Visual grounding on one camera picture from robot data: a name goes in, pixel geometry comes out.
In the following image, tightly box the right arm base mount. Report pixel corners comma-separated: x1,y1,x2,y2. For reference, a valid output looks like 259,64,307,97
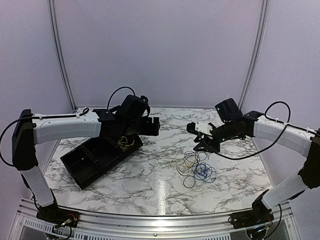
228,191,275,229

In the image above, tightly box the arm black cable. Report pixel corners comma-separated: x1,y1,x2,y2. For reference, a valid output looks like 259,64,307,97
214,101,317,161
0,86,137,167

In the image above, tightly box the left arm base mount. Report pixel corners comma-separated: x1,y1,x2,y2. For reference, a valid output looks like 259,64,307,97
36,204,80,228

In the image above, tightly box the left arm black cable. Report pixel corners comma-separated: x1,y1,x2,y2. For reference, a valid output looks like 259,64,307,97
0,86,137,167

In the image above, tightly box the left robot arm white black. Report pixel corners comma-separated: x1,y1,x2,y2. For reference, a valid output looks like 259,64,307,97
11,94,160,208

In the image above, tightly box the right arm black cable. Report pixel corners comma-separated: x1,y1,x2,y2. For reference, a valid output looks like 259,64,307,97
214,101,317,161

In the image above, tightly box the black compartment tray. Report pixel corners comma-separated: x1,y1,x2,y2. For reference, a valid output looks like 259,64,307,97
60,134,143,190

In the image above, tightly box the blue cable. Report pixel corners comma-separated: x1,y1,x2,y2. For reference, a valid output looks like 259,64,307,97
191,162,217,184

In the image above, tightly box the aluminium front frame rail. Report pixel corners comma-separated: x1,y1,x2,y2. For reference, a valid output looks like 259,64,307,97
9,197,301,240

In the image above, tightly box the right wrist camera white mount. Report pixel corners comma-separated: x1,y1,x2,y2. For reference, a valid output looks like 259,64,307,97
186,121,215,136

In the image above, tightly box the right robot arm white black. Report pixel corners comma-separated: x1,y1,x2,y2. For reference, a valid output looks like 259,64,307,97
186,98,320,214

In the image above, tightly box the left aluminium corner post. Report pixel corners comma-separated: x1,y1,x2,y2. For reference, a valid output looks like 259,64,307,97
47,0,77,112

